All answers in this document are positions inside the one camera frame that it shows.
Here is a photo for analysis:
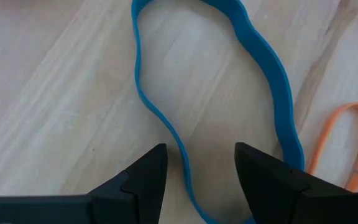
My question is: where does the wide blue rubber band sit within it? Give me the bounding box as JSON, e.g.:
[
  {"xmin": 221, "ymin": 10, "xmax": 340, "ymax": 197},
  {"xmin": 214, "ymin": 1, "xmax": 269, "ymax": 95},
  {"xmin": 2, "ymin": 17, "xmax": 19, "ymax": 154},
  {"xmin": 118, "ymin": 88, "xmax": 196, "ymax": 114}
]
[{"xmin": 131, "ymin": 0, "xmax": 306, "ymax": 224}]

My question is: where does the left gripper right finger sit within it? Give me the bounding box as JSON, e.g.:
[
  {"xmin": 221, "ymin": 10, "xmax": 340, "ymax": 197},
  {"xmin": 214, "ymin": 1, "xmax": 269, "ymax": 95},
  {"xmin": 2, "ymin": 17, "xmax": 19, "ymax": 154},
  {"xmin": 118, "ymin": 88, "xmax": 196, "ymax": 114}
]
[{"xmin": 234, "ymin": 141, "xmax": 358, "ymax": 224}]

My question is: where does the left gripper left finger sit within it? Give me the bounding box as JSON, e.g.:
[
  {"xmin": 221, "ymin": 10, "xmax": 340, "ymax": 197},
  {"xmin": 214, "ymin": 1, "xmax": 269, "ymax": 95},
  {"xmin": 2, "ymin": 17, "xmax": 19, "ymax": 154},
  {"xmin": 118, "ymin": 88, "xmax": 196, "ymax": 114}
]
[{"xmin": 0, "ymin": 142, "xmax": 168, "ymax": 224}]

